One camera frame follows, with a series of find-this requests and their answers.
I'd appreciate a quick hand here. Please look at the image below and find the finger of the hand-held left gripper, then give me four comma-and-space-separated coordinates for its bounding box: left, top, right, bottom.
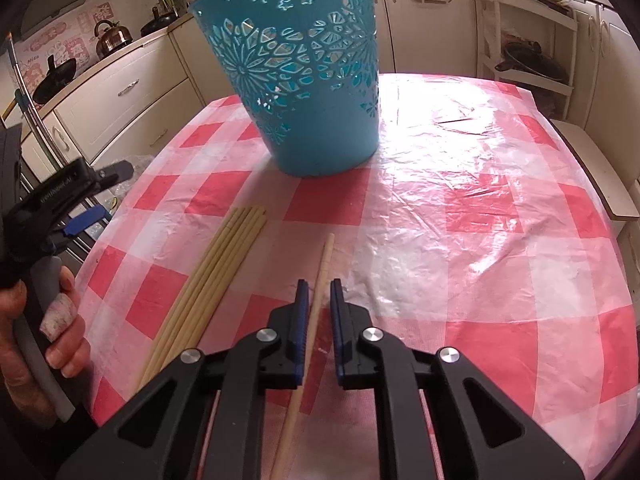
95, 160, 135, 189
52, 207, 111, 244

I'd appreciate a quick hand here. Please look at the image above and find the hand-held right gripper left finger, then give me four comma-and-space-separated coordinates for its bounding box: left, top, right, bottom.
55, 279, 311, 480

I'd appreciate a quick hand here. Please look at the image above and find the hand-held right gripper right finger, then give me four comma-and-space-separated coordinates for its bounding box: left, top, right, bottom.
330, 280, 586, 480

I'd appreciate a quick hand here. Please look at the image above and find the beige chopstick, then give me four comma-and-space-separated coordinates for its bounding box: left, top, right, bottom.
145, 206, 247, 381
167, 212, 267, 361
135, 209, 240, 391
160, 206, 262, 366
152, 205, 255, 373
272, 234, 335, 480

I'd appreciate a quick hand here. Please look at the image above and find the blue cutout plastic basket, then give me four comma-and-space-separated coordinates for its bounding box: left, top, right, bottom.
189, 0, 381, 178

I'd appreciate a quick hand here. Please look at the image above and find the person's left hand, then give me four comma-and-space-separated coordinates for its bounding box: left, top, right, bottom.
0, 265, 92, 412

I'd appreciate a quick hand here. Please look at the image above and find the cream kitchen cabinet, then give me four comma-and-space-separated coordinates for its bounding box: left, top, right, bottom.
20, 22, 261, 171
372, 0, 481, 77
570, 0, 640, 186

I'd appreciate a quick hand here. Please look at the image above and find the metal mop pole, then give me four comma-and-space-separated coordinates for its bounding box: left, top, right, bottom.
7, 34, 69, 172

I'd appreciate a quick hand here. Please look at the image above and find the black wok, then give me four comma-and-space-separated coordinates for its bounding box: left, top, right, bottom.
31, 55, 79, 106

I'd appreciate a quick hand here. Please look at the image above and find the metal kettle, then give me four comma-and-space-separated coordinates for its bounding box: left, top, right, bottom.
94, 20, 135, 60

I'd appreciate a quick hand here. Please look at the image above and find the red white checked tablecloth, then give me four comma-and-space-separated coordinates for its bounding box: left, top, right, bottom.
82, 72, 640, 480

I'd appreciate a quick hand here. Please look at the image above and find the black pan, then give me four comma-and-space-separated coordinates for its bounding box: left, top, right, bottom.
140, 7, 184, 37

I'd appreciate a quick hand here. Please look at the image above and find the wooden stool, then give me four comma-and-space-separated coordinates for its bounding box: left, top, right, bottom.
549, 119, 640, 222

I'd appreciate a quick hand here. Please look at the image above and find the dark lidded pan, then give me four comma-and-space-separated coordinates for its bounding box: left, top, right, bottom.
495, 42, 571, 86

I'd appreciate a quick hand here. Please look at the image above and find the white shelf rack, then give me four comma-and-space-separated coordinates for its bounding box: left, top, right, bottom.
475, 0, 579, 111

